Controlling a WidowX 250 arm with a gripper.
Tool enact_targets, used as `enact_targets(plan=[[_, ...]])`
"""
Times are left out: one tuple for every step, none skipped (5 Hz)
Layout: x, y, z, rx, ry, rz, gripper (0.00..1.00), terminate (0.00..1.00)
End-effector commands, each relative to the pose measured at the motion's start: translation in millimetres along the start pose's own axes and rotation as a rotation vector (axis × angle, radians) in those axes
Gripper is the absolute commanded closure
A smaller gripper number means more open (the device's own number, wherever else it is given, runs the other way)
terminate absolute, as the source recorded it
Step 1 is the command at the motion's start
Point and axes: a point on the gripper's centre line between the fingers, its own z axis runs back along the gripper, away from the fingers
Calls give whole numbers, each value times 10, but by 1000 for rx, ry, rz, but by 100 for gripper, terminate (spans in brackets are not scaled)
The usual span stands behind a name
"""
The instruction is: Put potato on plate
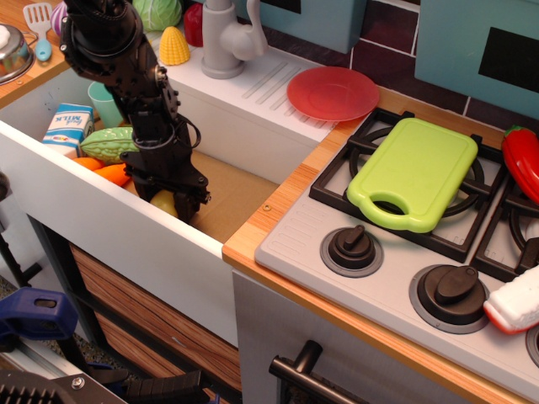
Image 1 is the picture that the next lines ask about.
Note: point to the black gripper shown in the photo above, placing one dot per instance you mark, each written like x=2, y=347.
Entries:
x=168, y=167

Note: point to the yellow toy potato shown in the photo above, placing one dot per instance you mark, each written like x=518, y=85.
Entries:
x=164, y=201

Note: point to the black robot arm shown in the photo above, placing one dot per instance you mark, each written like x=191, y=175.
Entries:
x=104, y=41

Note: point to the red plastic plate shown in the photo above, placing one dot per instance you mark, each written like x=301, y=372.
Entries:
x=331, y=93

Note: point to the orange toy carrot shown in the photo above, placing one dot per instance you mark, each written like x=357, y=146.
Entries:
x=90, y=163
x=114, y=173

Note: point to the green toy bitter gourd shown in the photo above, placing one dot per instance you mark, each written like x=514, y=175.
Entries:
x=109, y=144

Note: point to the white toy sink basin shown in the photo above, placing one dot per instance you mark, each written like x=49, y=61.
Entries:
x=252, y=139

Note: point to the teal plastic cup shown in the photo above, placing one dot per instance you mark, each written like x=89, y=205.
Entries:
x=105, y=105

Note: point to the toy milk carton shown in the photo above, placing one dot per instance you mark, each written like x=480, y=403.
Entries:
x=69, y=127

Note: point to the yellow toy corn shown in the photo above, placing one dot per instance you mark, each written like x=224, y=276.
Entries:
x=173, y=47

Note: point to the grey toy faucet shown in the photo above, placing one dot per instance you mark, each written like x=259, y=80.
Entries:
x=227, y=44

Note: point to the blue clamp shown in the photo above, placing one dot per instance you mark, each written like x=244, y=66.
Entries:
x=37, y=314

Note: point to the red toy bell pepper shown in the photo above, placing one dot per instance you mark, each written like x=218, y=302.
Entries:
x=193, y=18

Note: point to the green toy cabbage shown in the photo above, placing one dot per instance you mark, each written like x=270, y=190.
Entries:
x=157, y=15

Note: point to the left black stove knob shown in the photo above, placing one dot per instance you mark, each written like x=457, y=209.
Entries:
x=351, y=252

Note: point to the black stove knob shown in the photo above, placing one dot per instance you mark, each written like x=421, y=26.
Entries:
x=351, y=252
x=450, y=298

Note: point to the silver metal pot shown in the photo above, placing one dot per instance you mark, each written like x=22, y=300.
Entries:
x=17, y=55

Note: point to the purple striped toy onion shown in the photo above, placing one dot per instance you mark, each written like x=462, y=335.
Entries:
x=59, y=12

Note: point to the white toy spatula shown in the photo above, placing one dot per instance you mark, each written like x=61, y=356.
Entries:
x=38, y=19

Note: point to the green plastic cutting board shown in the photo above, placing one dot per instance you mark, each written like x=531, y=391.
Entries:
x=412, y=176

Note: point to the black stove grate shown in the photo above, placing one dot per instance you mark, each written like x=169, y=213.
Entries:
x=460, y=225
x=509, y=244

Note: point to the middle black stove knob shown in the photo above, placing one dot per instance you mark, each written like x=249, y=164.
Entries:
x=450, y=298

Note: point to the red toy chili pepper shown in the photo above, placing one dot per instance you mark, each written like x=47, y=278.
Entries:
x=520, y=151

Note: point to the white red toy bottle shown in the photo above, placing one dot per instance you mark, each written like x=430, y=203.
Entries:
x=513, y=308

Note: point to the right black stove grate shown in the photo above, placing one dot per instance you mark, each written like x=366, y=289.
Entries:
x=509, y=244

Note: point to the black oven door handle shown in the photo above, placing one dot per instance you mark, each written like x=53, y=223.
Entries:
x=298, y=384

